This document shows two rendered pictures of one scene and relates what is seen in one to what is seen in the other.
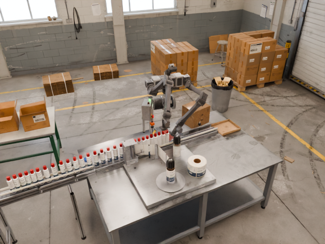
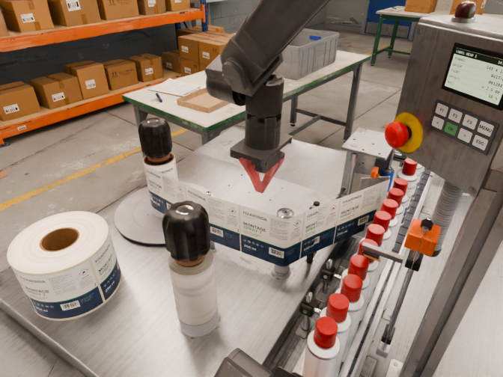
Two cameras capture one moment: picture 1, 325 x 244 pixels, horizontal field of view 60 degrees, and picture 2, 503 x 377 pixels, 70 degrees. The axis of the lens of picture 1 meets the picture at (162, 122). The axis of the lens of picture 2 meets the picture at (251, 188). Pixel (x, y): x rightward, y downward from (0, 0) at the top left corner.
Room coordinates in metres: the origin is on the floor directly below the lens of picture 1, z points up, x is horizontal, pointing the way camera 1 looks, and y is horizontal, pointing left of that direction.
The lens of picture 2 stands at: (3.01, -0.32, 1.55)
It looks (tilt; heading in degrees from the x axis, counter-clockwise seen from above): 34 degrees down; 148
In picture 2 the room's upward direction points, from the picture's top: straight up
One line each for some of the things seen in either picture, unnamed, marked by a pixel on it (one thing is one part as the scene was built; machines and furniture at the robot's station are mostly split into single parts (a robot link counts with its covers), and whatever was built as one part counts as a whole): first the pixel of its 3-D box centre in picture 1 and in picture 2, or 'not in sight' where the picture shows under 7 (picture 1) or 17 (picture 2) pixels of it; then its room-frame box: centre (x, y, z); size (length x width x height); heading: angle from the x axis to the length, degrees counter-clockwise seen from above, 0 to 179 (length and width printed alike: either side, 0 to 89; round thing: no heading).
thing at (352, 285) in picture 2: (159, 139); (344, 319); (2.75, 0.04, 0.98); 0.05 x 0.05 x 0.20
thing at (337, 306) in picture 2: (163, 138); (331, 339); (2.77, -0.01, 0.98); 0.05 x 0.05 x 0.20
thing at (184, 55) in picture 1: (173, 63); not in sight; (6.70, -0.29, 0.45); 1.20 x 0.84 x 0.89; 19
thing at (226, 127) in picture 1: (226, 127); not in sight; (3.19, -0.86, 0.85); 0.30 x 0.26 x 0.04; 116
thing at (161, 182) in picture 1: (170, 181); (167, 210); (2.14, -0.07, 0.89); 0.31 x 0.31 x 0.01
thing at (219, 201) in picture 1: (176, 180); not in sight; (2.63, -0.17, 0.40); 2.04 x 1.25 x 0.81; 116
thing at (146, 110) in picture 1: (147, 109); (472, 102); (2.78, 0.17, 1.38); 0.17 x 0.10 x 0.19; 171
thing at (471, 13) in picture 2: not in sight; (465, 11); (2.74, 0.15, 1.49); 0.03 x 0.03 x 0.02
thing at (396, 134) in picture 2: not in sight; (398, 134); (2.72, 0.11, 1.33); 0.04 x 0.03 x 0.04; 171
